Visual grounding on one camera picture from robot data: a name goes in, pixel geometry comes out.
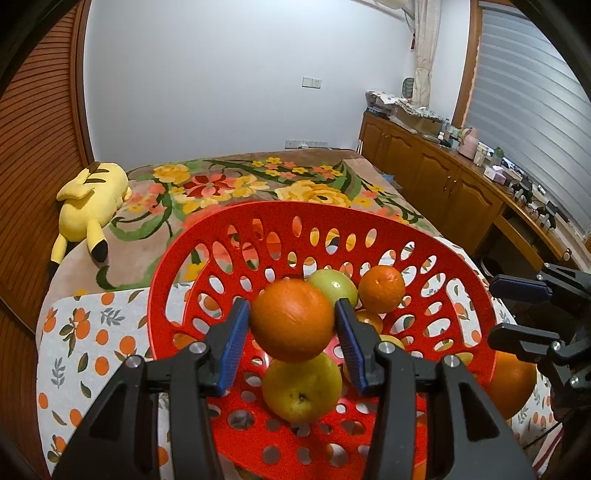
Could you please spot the red plastic basket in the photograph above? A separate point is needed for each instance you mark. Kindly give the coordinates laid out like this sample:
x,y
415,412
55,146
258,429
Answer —
x,y
184,240

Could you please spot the small tangerine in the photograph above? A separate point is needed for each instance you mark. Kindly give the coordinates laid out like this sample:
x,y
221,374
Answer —
x,y
381,288
369,321

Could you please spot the orange-print white tablecloth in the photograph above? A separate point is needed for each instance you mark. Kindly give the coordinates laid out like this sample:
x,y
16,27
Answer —
x,y
92,341

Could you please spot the patterned cloth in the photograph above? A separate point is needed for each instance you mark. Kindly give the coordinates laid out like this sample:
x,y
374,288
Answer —
x,y
392,99

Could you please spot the yellow-green lemon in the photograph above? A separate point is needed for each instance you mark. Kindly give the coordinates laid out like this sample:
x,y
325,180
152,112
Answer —
x,y
300,387
392,342

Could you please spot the cream curtain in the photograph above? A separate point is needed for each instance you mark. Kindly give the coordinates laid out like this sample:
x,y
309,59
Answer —
x,y
425,55

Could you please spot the white air conditioner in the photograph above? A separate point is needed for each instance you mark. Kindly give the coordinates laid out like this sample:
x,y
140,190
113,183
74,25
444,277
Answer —
x,y
392,3

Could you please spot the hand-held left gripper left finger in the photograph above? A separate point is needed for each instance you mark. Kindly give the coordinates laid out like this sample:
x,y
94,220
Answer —
x,y
233,346

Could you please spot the wooden cabinet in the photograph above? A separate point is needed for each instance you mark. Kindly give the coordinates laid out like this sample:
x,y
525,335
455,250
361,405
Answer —
x,y
438,175

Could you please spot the large orange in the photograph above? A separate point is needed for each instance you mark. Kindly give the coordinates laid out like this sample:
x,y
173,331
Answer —
x,y
291,318
512,383

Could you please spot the floral blanket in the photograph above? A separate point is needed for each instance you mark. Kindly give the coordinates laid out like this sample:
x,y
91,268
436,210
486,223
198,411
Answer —
x,y
221,184

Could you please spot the blue cloth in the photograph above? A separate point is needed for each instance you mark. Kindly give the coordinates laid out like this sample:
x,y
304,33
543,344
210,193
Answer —
x,y
390,178

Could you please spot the dark waste bin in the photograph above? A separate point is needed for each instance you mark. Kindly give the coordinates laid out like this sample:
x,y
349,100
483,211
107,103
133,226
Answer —
x,y
491,267

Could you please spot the brown slatted wardrobe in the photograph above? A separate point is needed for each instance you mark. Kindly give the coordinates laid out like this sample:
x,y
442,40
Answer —
x,y
37,161

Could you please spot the yellow plush toy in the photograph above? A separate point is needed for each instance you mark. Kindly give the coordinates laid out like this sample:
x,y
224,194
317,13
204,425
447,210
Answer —
x,y
92,198

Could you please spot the wooden window frame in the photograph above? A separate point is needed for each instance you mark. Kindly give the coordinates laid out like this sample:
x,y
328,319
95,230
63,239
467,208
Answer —
x,y
468,69

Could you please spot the green round fruit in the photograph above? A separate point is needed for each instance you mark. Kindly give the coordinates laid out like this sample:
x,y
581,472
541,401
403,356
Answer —
x,y
337,286

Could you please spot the pink box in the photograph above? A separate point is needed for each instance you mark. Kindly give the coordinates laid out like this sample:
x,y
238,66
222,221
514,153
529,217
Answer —
x,y
494,174

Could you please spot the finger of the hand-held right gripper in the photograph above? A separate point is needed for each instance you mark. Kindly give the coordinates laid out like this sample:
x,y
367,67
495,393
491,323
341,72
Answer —
x,y
521,341
519,288

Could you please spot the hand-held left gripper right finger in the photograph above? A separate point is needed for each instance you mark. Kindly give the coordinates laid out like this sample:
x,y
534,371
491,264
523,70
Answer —
x,y
349,344

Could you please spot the white wall outlet strip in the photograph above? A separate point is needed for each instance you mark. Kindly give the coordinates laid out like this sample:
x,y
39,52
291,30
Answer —
x,y
304,143

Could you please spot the white wall switch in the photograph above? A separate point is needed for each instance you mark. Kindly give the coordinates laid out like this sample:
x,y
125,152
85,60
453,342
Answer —
x,y
311,82

